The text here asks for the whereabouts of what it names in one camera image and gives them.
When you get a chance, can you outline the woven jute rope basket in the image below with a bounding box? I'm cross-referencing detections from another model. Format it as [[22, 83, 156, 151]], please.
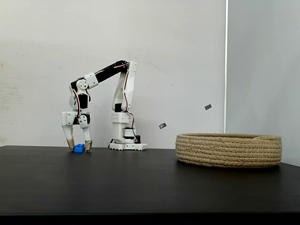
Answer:
[[175, 133, 283, 169]]

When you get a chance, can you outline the red black wrist cable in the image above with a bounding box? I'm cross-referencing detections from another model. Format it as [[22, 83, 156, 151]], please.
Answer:
[[72, 88, 82, 117]]

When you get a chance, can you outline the white vertical corner strip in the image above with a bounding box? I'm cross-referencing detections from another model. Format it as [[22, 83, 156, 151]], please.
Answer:
[[224, 0, 229, 135]]

